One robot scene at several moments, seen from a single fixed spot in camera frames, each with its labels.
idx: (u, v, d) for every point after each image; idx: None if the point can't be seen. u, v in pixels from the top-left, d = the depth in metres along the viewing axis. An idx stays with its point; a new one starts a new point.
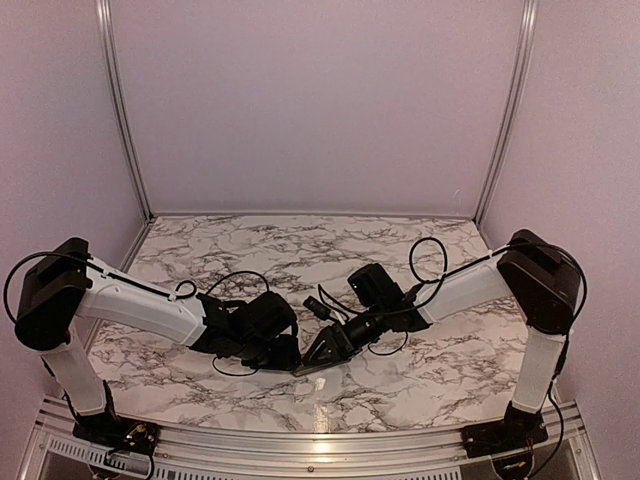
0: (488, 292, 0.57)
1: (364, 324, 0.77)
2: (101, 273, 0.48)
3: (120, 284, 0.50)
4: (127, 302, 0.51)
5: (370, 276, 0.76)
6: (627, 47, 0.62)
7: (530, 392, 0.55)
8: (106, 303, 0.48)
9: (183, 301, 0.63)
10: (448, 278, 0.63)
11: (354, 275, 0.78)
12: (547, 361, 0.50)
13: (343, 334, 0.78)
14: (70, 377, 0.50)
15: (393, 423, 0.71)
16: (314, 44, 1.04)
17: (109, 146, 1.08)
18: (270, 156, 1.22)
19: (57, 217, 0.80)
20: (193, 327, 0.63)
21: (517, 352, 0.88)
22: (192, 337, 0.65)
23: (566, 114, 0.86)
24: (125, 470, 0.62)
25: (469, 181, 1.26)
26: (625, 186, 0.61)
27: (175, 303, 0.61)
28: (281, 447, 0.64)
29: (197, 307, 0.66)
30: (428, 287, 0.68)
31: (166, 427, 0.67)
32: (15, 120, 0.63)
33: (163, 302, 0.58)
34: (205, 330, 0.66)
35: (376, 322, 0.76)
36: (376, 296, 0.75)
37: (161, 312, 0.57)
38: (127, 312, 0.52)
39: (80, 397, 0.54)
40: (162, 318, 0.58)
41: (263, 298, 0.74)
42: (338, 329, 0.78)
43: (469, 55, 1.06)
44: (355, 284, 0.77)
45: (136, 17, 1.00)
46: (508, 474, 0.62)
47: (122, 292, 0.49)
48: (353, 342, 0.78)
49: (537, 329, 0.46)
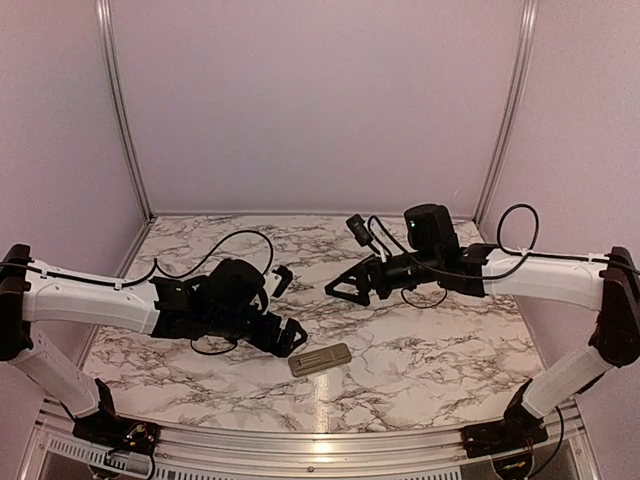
0: (566, 292, 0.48)
1: (405, 268, 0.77)
2: (41, 275, 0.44)
3: (61, 281, 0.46)
4: (69, 299, 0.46)
5: (435, 221, 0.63)
6: (627, 46, 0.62)
7: (544, 395, 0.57)
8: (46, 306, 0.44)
9: (132, 287, 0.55)
10: (533, 259, 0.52)
11: (414, 212, 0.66)
12: (572, 379, 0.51)
13: (379, 272, 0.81)
14: (52, 379, 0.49)
15: (393, 423, 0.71)
16: (315, 44, 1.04)
17: (108, 146, 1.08)
18: (270, 155, 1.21)
19: (57, 218, 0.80)
20: (146, 313, 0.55)
21: (517, 352, 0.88)
22: (148, 324, 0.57)
23: (566, 113, 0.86)
24: (125, 470, 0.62)
25: (469, 180, 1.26)
26: (625, 186, 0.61)
27: (121, 292, 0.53)
28: (280, 447, 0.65)
29: (153, 292, 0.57)
30: (503, 256, 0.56)
31: (166, 427, 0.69)
32: (15, 120, 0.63)
33: (104, 292, 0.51)
34: (160, 314, 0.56)
35: (419, 270, 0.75)
36: (440, 240, 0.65)
37: (108, 304, 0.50)
38: (72, 310, 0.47)
39: (83, 396, 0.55)
40: (111, 310, 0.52)
41: (232, 265, 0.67)
42: (372, 264, 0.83)
43: (470, 54, 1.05)
44: (414, 222, 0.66)
45: (136, 16, 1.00)
46: (508, 474, 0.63)
47: (62, 290, 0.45)
48: (386, 280, 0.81)
49: (598, 351, 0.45)
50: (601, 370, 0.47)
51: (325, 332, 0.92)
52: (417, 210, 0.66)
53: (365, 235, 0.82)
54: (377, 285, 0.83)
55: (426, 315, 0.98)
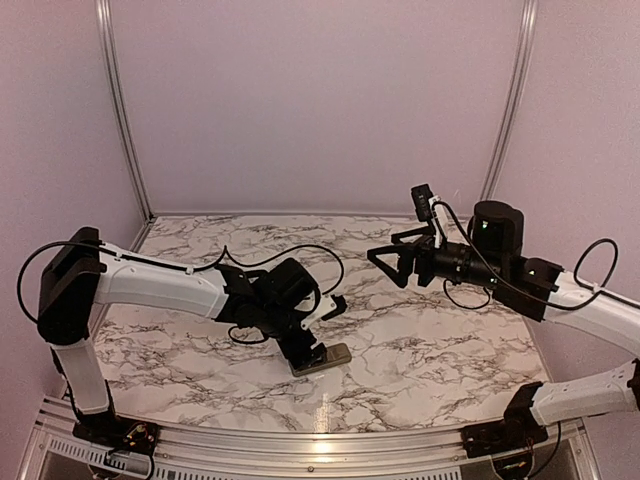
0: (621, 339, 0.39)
1: (454, 260, 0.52)
2: (115, 256, 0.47)
3: (136, 264, 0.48)
4: (143, 281, 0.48)
5: (513, 229, 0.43)
6: (628, 46, 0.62)
7: (555, 408, 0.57)
8: (121, 286, 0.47)
9: (201, 272, 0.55)
10: (603, 298, 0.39)
11: (485, 210, 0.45)
12: (594, 404, 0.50)
13: (422, 256, 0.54)
14: (84, 372, 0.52)
15: (393, 423, 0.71)
16: (315, 44, 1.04)
17: (108, 145, 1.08)
18: (270, 154, 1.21)
19: (57, 219, 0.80)
20: (215, 297, 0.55)
21: (517, 352, 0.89)
22: (215, 308, 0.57)
23: (566, 113, 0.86)
24: (125, 470, 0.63)
25: (469, 181, 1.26)
26: (625, 186, 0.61)
27: (192, 276, 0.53)
28: (281, 447, 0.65)
29: (221, 278, 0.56)
30: (572, 285, 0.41)
31: (165, 427, 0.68)
32: (16, 121, 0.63)
33: (177, 275, 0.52)
34: (228, 298, 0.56)
35: (470, 269, 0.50)
36: (511, 250, 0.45)
37: (178, 287, 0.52)
38: (147, 291, 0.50)
39: (85, 396, 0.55)
40: (180, 293, 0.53)
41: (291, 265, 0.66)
42: (415, 247, 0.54)
43: (471, 53, 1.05)
44: (487, 224, 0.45)
45: (135, 16, 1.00)
46: (507, 474, 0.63)
47: (136, 272, 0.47)
48: (427, 268, 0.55)
49: (634, 395, 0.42)
50: (627, 405, 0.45)
51: (325, 332, 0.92)
52: (490, 207, 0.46)
53: (427, 209, 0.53)
54: (411, 267, 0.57)
55: (427, 315, 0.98)
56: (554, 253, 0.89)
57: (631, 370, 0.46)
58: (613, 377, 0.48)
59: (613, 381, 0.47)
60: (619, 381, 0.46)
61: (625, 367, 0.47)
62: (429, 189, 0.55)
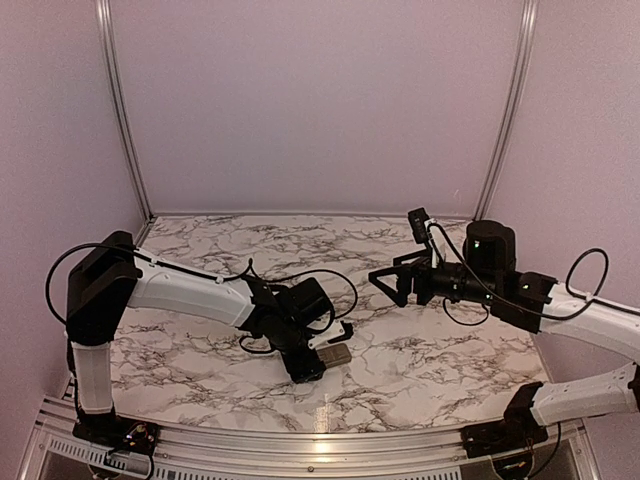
0: (617, 346, 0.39)
1: (450, 278, 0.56)
2: (150, 263, 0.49)
3: (169, 271, 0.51)
4: (177, 287, 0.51)
5: (504, 246, 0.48)
6: (628, 46, 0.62)
7: (556, 409, 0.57)
8: (155, 292, 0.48)
9: (230, 282, 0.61)
10: (597, 307, 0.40)
11: (477, 231, 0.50)
12: (595, 404, 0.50)
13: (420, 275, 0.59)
14: (95, 376, 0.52)
15: (393, 423, 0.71)
16: (315, 44, 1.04)
17: (108, 145, 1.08)
18: (270, 154, 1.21)
19: (57, 218, 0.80)
20: (242, 306, 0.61)
21: (516, 352, 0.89)
22: (241, 316, 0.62)
23: (566, 114, 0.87)
24: (125, 470, 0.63)
25: (469, 181, 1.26)
26: (625, 187, 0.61)
27: (221, 285, 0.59)
28: (281, 447, 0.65)
29: (247, 288, 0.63)
30: (564, 296, 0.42)
31: (165, 427, 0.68)
32: (15, 120, 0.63)
33: (208, 285, 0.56)
34: (253, 308, 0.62)
35: (465, 286, 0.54)
36: (503, 268, 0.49)
37: (209, 295, 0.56)
38: (177, 297, 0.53)
39: (87, 396, 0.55)
40: (208, 300, 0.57)
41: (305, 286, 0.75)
42: (414, 267, 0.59)
43: (471, 53, 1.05)
44: (479, 243, 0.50)
45: (136, 16, 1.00)
46: (508, 474, 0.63)
47: (170, 279, 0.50)
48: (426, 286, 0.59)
49: (634, 396, 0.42)
50: (627, 406, 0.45)
51: None
52: (483, 227, 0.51)
53: (423, 231, 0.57)
54: (410, 287, 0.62)
55: (427, 316, 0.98)
56: (554, 253, 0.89)
57: (632, 370, 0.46)
58: (615, 378, 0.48)
59: (614, 382, 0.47)
60: (620, 382, 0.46)
61: (626, 369, 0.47)
62: (424, 211, 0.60)
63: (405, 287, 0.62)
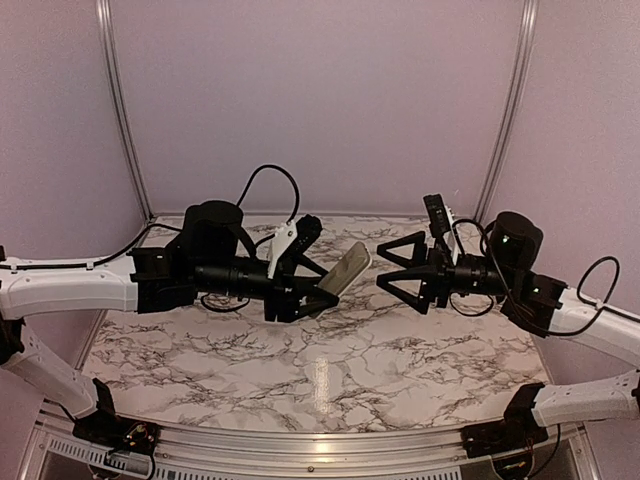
0: (621, 349, 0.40)
1: (473, 274, 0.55)
2: (11, 270, 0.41)
3: (33, 273, 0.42)
4: (46, 290, 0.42)
5: (533, 246, 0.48)
6: (629, 45, 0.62)
7: (559, 410, 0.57)
8: (25, 301, 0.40)
9: (106, 264, 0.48)
10: (607, 314, 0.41)
11: (510, 227, 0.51)
12: (597, 409, 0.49)
13: (445, 278, 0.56)
14: (50, 383, 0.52)
15: (393, 423, 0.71)
16: (315, 44, 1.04)
17: (107, 145, 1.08)
18: (269, 153, 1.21)
19: (56, 219, 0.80)
20: (123, 288, 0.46)
21: (517, 352, 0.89)
22: (131, 299, 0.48)
23: (566, 114, 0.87)
24: (125, 470, 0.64)
25: (469, 181, 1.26)
26: (625, 186, 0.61)
27: (93, 271, 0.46)
28: (280, 447, 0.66)
29: (132, 264, 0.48)
30: (575, 302, 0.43)
31: (165, 427, 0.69)
32: (15, 122, 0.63)
33: (73, 275, 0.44)
34: (140, 287, 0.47)
35: (487, 279, 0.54)
36: (525, 269, 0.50)
37: (78, 287, 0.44)
38: (57, 298, 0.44)
39: (68, 402, 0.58)
40: (92, 293, 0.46)
41: (197, 208, 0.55)
42: (444, 272, 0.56)
43: (471, 53, 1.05)
44: (508, 239, 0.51)
45: (135, 15, 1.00)
46: (507, 474, 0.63)
47: (34, 282, 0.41)
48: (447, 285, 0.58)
49: (637, 403, 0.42)
50: (629, 413, 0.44)
51: (325, 332, 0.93)
52: (515, 224, 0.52)
53: (444, 223, 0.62)
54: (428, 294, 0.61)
55: (427, 316, 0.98)
56: (554, 254, 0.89)
57: (635, 378, 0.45)
58: (617, 385, 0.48)
59: (617, 389, 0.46)
60: (623, 388, 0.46)
61: (630, 375, 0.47)
62: (443, 203, 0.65)
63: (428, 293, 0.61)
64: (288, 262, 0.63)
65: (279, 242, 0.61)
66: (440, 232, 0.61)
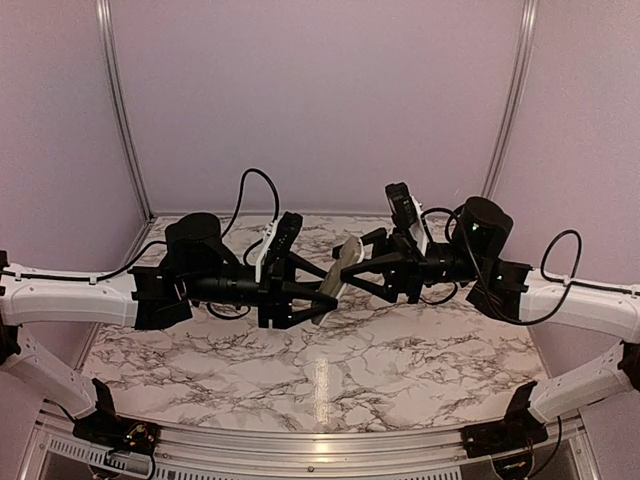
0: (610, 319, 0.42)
1: (443, 263, 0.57)
2: (15, 277, 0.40)
3: (37, 282, 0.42)
4: (49, 300, 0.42)
5: (502, 233, 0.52)
6: (631, 45, 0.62)
7: (552, 403, 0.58)
8: (26, 310, 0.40)
9: (109, 279, 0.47)
10: (575, 290, 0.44)
11: (480, 215, 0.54)
12: (590, 396, 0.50)
13: (414, 268, 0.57)
14: (50, 384, 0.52)
15: (393, 423, 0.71)
16: (315, 45, 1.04)
17: (108, 145, 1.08)
18: (270, 153, 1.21)
19: (55, 219, 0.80)
20: (123, 306, 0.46)
21: (516, 352, 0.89)
22: (129, 316, 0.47)
23: (566, 113, 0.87)
24: (125, 470, 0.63)
25: (469, 181, 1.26)
26: (626, 186, 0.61)
27: (95, 286, 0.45)
28: (281, 447, 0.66)
29: (134, 282, 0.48)
30: (541, 282, 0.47)
31: (165, 427, 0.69)
32: (14, 122, 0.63)
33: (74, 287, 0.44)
34: (140, 306, 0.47)
35: (455, 268, 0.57)
36: (493, 256, 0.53)
37: (78, 299, 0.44)
38: (55, 308, 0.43)
39: (66, 402, 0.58)
40: (90, 306, 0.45)
41: (178, 224, 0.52)
42: (412, 259, 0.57)
43: (471, 53, 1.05)
44: (478, 226, 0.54)
45: (135, 15, 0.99)
46: (508, 474, 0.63)
47: (37, 290, 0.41)
48: (416, 279, 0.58)
49: (626, 375, 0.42)
50: (621, 387, 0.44)
51: (325, 332, 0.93)
52: (487, 213, 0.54)
53: (412, 215, 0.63)
54: (401, 285, 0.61)
55: (427, 315, 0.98)
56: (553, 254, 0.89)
57: (620, 352, 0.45)
58: (604, 362, 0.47)
59: (604, 366, 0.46)
60: (610, 364, 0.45)
61: (615, 351, 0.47)
62: (409, 193, 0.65)
63: (400, 284, 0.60)
64: (281, 264, 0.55)
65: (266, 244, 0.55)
66: (406, 225, 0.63)
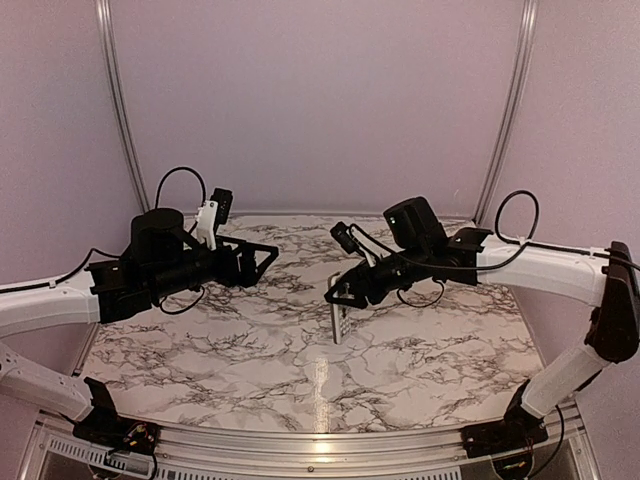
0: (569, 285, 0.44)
1: (393, 270, 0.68)
2: None
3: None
4: (16, 310, 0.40)
5: (413, 210, 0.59)
6: (630, 44, 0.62)
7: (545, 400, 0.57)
8: None
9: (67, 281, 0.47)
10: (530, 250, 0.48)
11: (390, 209, 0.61)
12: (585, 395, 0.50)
13: (369, 275, 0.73)
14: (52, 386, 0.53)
15: (393, 423, 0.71)
16: (315, 46, 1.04)
17: (107, 145, 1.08)
18: (270, 153, 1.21)
19: (55, 218, 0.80)
20: (86, 301, 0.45)
21: (517, 352, 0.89)
22: (94, 312, 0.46)
23: (567, 113, 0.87)
24: (125, 470, 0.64)
25: (469, 181, 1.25)
26: (625, 185, 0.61)
27: (55, 288, 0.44)
28: (281, 448, 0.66)
29: (91, 278, 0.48)
30: (497, 244, 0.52)
31: (165, 427, 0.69)
32: (15, 122, 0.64)
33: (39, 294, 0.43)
34: (101, 299, 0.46)
35: (406, 270, 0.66)
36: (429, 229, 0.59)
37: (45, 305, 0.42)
38: (26, 318, 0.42)
39: (62, 406, 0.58)
40: (58, 310, 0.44)
41: (143, 216, 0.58)
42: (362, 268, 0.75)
43: (470, 54, 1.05)
44: (394, 218, 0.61)
45: (135, 14, 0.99)
46: (508, 474, 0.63)
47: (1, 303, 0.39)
48: (373, 284, 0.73)
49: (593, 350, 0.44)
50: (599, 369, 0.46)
51: (325, 332, 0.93)
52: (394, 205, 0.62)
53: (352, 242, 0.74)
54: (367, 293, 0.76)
55: (426, 315, 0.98)
56: None
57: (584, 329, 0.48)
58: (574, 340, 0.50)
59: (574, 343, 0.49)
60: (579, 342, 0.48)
61: None
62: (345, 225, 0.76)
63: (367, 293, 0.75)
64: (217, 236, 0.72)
65: (210, 215, 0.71)
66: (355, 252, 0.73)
